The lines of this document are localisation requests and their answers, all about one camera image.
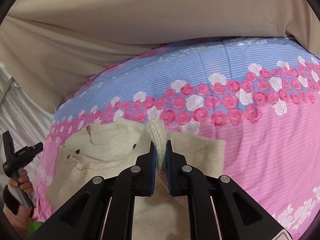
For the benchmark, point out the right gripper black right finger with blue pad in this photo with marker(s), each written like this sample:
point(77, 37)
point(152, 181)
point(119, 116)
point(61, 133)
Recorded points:
point(218, 207)

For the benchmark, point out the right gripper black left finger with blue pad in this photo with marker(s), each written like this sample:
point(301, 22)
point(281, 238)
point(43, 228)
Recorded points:
point(103, 208)

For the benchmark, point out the cream knitted sweater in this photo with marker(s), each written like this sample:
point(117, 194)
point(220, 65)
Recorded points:
point(106, 150)

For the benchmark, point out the person's left hand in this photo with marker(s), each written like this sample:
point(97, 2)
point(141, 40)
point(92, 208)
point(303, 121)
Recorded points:
point(14, 210)

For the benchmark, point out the white satin curtain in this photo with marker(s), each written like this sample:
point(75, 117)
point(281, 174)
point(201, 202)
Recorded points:
point(27, 123)

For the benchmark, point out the pink blue floral bedsheet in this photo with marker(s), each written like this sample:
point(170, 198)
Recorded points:
point(259, 95)

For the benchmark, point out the beige fabric headboard cover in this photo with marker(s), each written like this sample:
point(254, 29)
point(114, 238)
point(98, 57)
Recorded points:
point(51, 47)

